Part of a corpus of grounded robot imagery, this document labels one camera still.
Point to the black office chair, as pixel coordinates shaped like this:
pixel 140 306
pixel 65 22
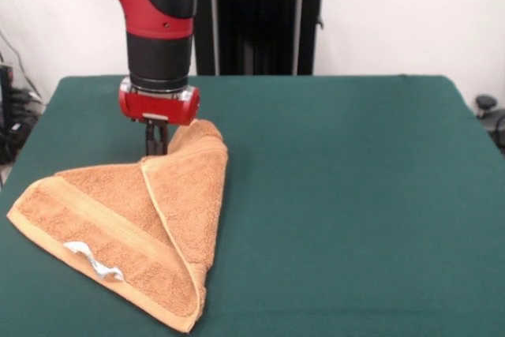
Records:
pixel 491 116

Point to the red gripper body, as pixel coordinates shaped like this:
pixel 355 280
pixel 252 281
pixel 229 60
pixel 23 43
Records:
pixel 158 110

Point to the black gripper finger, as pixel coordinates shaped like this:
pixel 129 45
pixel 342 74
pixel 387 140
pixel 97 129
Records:
pixel 163 141
pixel 150 139

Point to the black electronics box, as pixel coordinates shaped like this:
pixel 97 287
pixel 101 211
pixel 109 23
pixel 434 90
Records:
pixel 5 108

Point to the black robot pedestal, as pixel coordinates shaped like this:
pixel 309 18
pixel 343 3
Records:
pixel 268 29

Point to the dark green table cloth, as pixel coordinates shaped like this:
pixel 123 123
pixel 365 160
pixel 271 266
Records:
pixel 355 195

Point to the orange terry towel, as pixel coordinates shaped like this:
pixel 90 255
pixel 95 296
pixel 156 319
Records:
pixel 138 214

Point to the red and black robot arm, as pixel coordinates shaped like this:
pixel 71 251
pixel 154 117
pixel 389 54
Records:
pixel 158 17

